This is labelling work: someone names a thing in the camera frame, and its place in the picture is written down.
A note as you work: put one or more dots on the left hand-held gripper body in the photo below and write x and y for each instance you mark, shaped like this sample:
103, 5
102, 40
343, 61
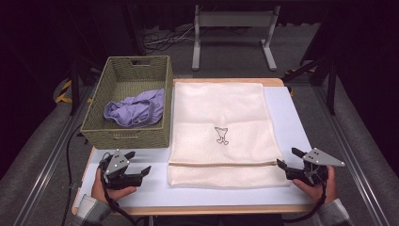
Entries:
117, 164

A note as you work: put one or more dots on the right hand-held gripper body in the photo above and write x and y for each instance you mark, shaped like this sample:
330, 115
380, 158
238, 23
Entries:
315, 163

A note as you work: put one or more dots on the green woven basket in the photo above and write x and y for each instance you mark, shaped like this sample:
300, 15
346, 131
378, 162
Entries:
125, 138

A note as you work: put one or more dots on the purple garment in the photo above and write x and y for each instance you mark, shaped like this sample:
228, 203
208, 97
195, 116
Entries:
135, 109

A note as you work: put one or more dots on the cream mesh laundry bag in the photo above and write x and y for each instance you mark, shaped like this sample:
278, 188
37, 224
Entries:
219, 103

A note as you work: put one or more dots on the person's right hand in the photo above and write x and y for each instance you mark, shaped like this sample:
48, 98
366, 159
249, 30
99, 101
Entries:
313, 191

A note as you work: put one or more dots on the person's left hand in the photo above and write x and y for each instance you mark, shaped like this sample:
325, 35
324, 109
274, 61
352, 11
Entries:
120, 193

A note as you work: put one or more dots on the white table mat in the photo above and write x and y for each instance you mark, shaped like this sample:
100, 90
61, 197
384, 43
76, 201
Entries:
188, 196

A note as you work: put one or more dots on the black stand leg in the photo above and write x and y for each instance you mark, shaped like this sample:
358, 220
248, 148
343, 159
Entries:
74, 88
331, 84

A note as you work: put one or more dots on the yellow black striped tape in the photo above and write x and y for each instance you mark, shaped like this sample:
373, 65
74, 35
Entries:
62, 92

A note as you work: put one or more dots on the grey metal stand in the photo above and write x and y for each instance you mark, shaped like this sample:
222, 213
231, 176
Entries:
233, 19

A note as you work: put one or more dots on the aluminium floor rail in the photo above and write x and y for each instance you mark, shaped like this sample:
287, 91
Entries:
351, 157
47, 166

